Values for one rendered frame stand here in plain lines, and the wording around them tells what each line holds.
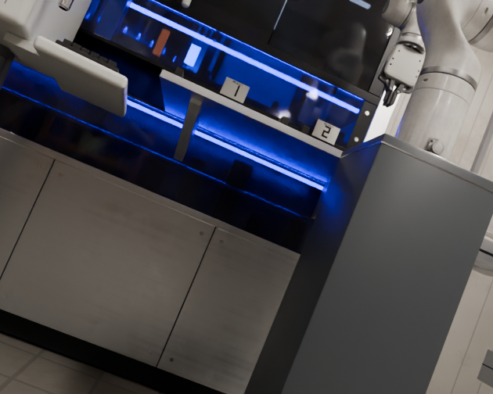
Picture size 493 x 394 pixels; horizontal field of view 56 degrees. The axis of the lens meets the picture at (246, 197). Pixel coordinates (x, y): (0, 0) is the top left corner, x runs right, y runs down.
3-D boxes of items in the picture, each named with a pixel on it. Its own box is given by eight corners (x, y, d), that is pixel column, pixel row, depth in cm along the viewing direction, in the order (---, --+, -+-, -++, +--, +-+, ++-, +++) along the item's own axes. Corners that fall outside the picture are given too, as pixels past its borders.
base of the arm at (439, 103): (481, 180, 89) (514, 93, 90) (393, 140, 87) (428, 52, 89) (431, 186, 108) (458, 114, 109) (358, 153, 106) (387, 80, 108)
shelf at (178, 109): (166, 116, 159) (168, 110, 159) (347, 196, 167) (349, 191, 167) (159, 76, 111) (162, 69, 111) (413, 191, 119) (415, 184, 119)
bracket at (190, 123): (173, 158, 151) (188, 121, 152) (181, 161, 151) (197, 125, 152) (170, 143, 117) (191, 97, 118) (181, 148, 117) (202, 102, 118)
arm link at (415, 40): (419, 52, 138) (415, 62, 138) (393, 40, 137) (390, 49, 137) (434, 43, 130) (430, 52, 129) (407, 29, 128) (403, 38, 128)
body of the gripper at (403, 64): (419, 59, 137) (404, 93, 136) (388, 44, 136) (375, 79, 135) (432, 51, 130) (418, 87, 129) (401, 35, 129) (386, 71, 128)
